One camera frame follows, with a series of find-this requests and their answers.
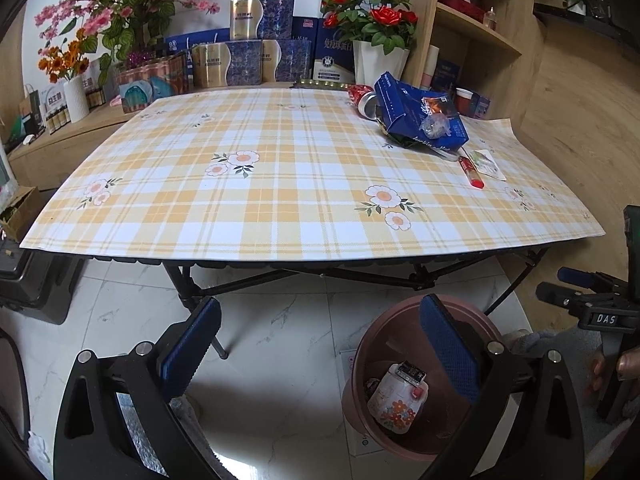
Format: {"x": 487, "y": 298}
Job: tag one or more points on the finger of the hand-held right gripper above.
{"x": 557, "y": 296}
{"x": 577, "y": 276}

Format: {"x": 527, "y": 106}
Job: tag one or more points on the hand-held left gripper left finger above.
{"x": 192, "y": 345}

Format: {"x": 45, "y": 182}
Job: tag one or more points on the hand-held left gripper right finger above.
{"x": 450, "y": 350}

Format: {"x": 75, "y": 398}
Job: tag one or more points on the small black packet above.
{"x": 412, "y": 371}

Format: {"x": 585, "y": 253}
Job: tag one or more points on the brown plastic bin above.
{"x": 395, "y": 340}

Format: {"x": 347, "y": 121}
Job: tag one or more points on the white floral plastic pouch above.
{"x": 397, "y": 405}

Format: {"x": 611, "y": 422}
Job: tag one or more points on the large dark blue box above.
{"x": 400, "y": 105}

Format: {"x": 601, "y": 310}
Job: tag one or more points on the red drink can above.
{"x": 362, "y": 97}

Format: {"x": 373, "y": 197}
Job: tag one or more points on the person's right hand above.
{"x": 630, "y": 365}

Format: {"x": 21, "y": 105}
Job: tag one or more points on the blue fluffy slipper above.
{"x": 545, "y": 345}

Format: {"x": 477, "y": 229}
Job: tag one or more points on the coloured marker pack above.
{"x": 490, "y": 165}

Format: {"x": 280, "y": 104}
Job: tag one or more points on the red plastic tube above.
{"x": 471, "y": 172}

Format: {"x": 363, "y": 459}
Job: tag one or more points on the yellow checked floral tablecloth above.
{"x": 280, "y": 185}

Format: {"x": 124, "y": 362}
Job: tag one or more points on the small light blue shelf box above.
{"x": 481, "y": 106}

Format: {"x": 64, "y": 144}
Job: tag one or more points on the clear crumpled plastic wrapper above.
{"x": 435, "y": 126}

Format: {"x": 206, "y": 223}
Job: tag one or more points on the red cup with white lid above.
{"x": 464, "y": 102}

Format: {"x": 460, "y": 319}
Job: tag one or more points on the open cardboard box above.
{"x": 22, "y": 212}

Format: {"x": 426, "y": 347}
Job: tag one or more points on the orange snack wrapper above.
{"x": 435, "y": 104}

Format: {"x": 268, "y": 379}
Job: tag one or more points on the dark blue shelf box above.
{"x": 446, "y": 76}

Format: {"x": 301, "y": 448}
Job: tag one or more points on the low wooden sideboard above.
{"x": 60, "y": 145}

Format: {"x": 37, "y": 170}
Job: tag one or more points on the stack of pastel cups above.
{"x": 431, "y": 67}

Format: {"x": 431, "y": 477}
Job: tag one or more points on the patterned teal storage basket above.
{"x": 150, "y": 87}

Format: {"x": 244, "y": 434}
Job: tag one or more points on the row of small brown bottles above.
{"x": 65, "y": 112}

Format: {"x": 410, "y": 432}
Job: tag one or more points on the small glass bottle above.
{"x": 490, "y": 20}

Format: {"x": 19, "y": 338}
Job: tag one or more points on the white ribbed vase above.
{"x": 76, "y": 100}

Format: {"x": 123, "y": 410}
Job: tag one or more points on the gold and blue gift box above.
{"x": 287, "y": 60}
{"x": 227, "y": 66}
{"x": 262, "y": 19}

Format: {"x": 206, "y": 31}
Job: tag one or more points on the white angular flower vase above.
{"x": 380, "y": 67}

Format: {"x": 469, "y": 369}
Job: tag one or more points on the purple artificial flowers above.
{"x": 140, "y": 58}

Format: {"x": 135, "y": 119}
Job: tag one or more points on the gold leaf tray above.
{"x": 325, "y": 83}

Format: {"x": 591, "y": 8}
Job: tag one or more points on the flat blue white carton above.
{"x": 197, "y": 42}

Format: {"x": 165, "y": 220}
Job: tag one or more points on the orange artificial flowers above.
{"x": 67, "y": 62}

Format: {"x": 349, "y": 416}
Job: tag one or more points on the wooden shelf unit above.
{"x": 420, "y": 10}

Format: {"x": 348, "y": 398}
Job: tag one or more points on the blue white round-logo box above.
{"x": 335, "y": 60}

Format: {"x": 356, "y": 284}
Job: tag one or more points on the red artificial rose bouquet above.
{"x": 372, "y": 15}

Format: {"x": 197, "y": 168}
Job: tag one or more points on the plain dark blue box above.
{"x": 305, "y": 29}

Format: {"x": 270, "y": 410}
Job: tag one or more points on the pink artificial blossom plant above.
{"x": 125, "y": 5}

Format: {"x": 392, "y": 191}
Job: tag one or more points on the black folding table frame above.
{"x": 300, "y": 275}

